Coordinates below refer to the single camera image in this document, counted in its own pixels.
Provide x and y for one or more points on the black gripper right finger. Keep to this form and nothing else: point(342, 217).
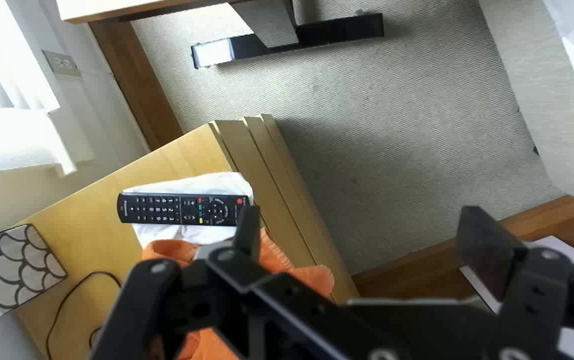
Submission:
point(533, 292)

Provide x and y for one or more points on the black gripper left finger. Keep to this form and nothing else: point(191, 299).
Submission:
point(166, 301)

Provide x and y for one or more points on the wooden dresser drawer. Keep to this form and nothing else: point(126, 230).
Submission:
point(307, 192)
point(286, 187)

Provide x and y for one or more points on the black remote control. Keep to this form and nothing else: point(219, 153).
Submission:
point(166, 208)

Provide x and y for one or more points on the light wooden dresser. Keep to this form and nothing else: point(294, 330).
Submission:
point(87, 233)

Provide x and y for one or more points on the wooden table edge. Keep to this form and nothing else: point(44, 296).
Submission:
point(426, 263)

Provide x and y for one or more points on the white paper napkin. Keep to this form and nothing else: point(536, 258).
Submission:
point(193, 182)

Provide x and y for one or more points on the orange cloth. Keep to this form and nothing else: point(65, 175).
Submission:
point(293, 272)

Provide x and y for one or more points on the scallop pattern tissue box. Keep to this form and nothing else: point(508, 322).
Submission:
point(17, 270)

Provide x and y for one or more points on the black furniture foot bar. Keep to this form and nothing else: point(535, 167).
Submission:
point(326, 32)

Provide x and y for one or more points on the white wall outlet plate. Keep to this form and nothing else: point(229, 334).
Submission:
point(60, 63)

